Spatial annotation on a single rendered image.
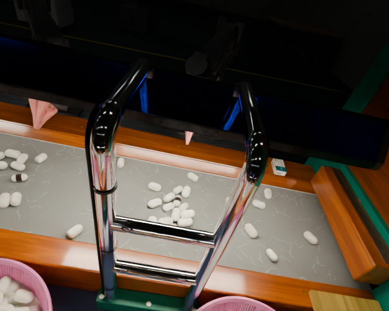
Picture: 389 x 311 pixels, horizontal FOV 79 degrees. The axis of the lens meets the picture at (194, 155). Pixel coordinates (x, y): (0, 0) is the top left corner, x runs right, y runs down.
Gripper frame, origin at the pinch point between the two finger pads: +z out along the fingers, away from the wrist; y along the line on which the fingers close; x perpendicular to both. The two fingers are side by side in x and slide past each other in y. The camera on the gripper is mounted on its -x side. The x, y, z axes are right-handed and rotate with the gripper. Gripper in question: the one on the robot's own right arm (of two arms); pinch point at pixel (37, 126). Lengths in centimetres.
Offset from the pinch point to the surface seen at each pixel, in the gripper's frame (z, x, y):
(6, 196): 18.6, -8.0, 3.1
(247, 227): 16, -5, 59
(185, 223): 17.7, -6.7, 43.5
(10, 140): 4.6, 6.2, -9.3
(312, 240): 17, -5, 77
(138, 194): 13.0, -0.5, 30.4
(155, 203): 14.5, -4.1, 35.4
